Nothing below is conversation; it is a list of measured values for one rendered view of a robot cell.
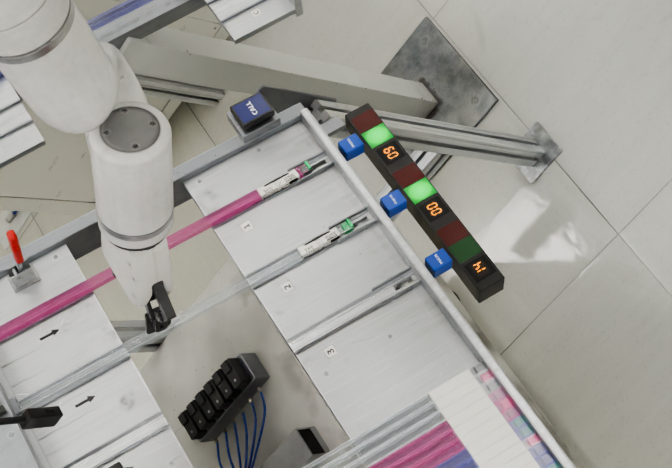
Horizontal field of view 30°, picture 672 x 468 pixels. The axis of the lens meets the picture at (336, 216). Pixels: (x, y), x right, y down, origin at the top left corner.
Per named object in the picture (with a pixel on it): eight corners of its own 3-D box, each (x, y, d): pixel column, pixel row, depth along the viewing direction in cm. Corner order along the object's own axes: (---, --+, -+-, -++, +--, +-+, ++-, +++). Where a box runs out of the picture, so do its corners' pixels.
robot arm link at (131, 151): (87, 177, 139) (105, 243, 134) (78, 98, 129) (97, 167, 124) (161, 162, 142) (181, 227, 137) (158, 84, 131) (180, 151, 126)
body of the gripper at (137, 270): (85, 196, 140) (92, 252, 150) (124, 263, 136) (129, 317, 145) (146, 172, 143) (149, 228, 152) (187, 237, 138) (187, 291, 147)
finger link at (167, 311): (136, 254, 144) (137, 279, 148) (167, 307, 140) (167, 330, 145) (146, 250, 144) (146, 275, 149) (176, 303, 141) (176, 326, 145)
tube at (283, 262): (348, 223, 169) (348, 219, 168) (354, 231, 168) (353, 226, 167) (5, 412, 157) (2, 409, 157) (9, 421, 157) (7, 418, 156)
